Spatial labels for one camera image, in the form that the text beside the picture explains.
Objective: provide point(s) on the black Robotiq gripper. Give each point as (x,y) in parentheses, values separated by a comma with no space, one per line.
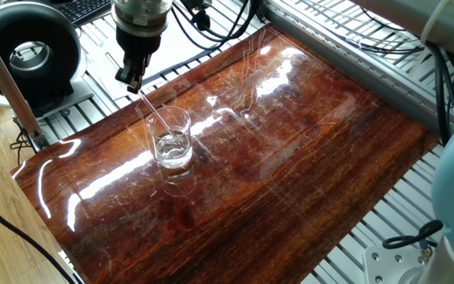
(138,43)

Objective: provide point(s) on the black stand knob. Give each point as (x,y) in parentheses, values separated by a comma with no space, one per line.
(195,3)

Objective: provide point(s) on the clear glass stirring rod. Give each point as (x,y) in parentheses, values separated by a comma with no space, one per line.
(152,107)

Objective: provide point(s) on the grey aluminium beam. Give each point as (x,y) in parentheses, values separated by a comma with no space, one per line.
(349,63)

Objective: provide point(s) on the white paper sheet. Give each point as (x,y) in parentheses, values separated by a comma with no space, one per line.
(172,59)

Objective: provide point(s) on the black computer keyboard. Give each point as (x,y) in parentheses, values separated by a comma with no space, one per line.
(85,10)

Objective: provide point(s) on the silver force torque sensor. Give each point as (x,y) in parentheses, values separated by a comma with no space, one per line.
(142,16)

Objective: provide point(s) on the aluminium frame post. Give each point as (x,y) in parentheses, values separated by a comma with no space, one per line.
(6,83)

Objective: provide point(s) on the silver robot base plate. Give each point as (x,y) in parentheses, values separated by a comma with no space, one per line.
(384,268)

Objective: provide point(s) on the glossy wood-grain mat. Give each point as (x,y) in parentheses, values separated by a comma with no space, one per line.
(290,177)

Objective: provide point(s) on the clear glass beaker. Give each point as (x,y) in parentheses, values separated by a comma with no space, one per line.
(172,155)

